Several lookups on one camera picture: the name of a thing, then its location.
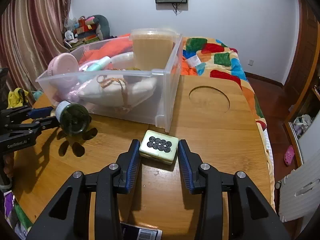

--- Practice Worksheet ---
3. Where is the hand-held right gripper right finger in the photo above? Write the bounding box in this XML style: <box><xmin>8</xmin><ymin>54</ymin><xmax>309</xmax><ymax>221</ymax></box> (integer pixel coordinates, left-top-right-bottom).
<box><xmin>177</xmin><ymin>139</ymin><xmax>290</xmax><ymax>240</ymax></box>

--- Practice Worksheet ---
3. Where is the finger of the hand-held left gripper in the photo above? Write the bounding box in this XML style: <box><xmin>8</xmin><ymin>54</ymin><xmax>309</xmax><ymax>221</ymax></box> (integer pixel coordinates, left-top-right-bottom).
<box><xmin>0</xmin><ymin>106</ymin><xmax>54</xmax><ymax>122</ymax></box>
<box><xmin>7</xmin><ymin>117</ymin><xmax>60</xmax><ymax>133</ymax></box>

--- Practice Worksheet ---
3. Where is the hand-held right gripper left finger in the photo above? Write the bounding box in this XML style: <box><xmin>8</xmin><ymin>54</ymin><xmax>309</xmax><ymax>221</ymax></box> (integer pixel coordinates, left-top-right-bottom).
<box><xmin>26</xmin><ymin>139</ymin><xmax>142</xmax><ymax>240</ymax></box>

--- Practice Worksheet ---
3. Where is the cream mahjong tile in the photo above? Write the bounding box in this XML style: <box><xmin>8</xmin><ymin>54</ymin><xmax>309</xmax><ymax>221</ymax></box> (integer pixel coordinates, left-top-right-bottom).
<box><xmin>139</xmin><ymin>130</ymin><xmax>179</xmax><ymax>165</ymax></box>

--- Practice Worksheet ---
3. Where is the dark green glass bottle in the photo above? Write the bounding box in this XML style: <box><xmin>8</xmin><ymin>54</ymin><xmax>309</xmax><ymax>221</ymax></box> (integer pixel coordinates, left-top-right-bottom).
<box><xmin>55</xmin><ymin>101</ymin><xmax>91</xmax><ymax>137</ymax></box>

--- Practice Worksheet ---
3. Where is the pink cable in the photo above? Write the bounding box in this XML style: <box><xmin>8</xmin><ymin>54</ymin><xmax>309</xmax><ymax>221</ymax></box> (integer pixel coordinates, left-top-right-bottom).
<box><xmin>57</xmin><ymin>62</ymin><xmax>100</xmax><ymax>101</ymax></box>

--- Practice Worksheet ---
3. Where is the white drawstring pouch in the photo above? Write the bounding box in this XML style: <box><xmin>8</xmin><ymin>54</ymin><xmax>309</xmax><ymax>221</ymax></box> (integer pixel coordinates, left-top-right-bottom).
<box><xmin>80</xmin><ymin>76</ymin><xmax>158</xmax><ymax>111</ymax></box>

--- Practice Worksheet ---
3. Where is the clear plastic storage box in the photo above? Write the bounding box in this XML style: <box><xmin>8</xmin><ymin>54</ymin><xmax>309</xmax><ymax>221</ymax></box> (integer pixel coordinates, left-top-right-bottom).
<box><xmin>35</xmin><ymin>32</ymin><xmax>183</xmax><ymax>133</ymax></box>

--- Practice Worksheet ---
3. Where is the teal and white tube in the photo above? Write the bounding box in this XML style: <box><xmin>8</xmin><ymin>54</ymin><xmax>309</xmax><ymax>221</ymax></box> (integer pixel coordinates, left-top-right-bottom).
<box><xmin>86</xmin><ymin>56</ymin><xmax>112</xmax><ymax>72</ymax></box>

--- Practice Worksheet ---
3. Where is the beige round plastic tub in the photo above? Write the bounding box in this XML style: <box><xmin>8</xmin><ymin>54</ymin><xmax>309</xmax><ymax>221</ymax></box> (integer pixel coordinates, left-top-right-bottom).
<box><xmin>130</xmin><ymin>28</ymin><xmax>175</xmax><ymax>71</ymax></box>

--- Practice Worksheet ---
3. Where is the person's left hand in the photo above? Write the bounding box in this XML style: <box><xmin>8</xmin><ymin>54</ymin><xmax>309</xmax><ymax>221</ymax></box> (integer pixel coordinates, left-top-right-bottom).
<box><xmin>3</xmin><ymin>154</ymin><xmax>15</xmax><ymax>181</ymax></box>

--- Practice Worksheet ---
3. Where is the yellow cloth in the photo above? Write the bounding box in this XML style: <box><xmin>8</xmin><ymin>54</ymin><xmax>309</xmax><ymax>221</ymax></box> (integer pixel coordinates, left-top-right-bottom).
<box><xmin>7</xmin><ymin>87</ymin><xmax>29</xmax><ymax>109</ymax></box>

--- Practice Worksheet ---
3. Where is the wooden desk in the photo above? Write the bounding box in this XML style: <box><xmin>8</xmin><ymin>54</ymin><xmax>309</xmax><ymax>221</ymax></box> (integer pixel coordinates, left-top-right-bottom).
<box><xmin>11</xmin><ymin>75</ymin><xmax>273</xmax><ymax>240</ymax></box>

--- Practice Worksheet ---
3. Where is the dark blue barcode packet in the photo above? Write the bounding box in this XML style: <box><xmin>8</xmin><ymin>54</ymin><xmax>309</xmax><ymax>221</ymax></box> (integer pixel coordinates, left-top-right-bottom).
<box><xmin>120</xmin><ymin>221</ymin><xmax>163</xmax><ymax>240</ymax></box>

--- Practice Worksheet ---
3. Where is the purple green printed cloth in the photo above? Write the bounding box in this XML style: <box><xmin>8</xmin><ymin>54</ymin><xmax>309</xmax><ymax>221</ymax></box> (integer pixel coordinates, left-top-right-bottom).
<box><xmin>4</xmin><ymin>190</ymin><xmax>33</xmax><ymax>240</ymax></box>

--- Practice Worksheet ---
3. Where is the pink striped curtain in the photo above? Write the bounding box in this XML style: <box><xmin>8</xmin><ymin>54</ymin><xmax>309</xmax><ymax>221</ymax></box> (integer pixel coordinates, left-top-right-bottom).
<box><xmin>0</xmin><ymin>0</ymin><xmax>73</xmax><ymax>93</ymax></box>

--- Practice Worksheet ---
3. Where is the green patterned box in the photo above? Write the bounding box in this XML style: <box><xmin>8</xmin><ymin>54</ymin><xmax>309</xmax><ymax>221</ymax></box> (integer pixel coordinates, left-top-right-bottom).
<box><xmin>70</xmin><ymin>36</ymin><xmax>100</xmax><ymax>47</ymax></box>

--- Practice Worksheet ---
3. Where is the pink clog shoe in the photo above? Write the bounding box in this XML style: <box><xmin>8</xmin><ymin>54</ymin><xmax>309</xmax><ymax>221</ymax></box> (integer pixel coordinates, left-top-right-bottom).
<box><xmin>284</xmin><ymin>145</ymin><xmax>295</xmax><ymax>167</ymax></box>

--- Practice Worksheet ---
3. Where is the colourful patchwork blanket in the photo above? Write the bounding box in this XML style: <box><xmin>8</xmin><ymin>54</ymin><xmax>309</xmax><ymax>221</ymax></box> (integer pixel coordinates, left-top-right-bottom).
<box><xmin>182</xmin><ymin>37</ymin><xmax>275</xmax><ymax>205</ymax></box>

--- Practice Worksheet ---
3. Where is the white slotted panel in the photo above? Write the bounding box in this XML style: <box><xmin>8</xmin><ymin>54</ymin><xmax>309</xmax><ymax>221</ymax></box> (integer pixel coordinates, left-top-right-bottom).
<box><xmin>277</xmin><ymin>152</ymin><xmax>320</xmax><ymax>223</ymax></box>

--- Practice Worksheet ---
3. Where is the pile of shoes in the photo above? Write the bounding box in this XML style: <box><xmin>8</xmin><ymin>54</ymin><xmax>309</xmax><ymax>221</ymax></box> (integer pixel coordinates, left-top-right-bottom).
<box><xmin>292</xmin><ymin>114</ymin><xmax>313</xmax><ymax>136</ymax></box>

